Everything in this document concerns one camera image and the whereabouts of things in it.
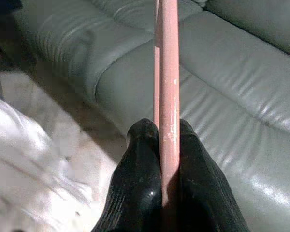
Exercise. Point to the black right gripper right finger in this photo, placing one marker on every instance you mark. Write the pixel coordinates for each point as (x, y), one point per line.
(203, 198)

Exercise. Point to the grey green leather sofa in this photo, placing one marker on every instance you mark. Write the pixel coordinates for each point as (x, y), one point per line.
(232, 96)

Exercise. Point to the white garment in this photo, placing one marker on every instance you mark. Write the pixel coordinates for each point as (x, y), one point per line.
(26, 169)

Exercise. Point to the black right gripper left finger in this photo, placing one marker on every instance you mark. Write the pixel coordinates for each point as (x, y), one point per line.
(135, 193)

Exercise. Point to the pink plastic hanger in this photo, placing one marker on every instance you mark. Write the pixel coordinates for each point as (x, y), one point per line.
(169, 96)

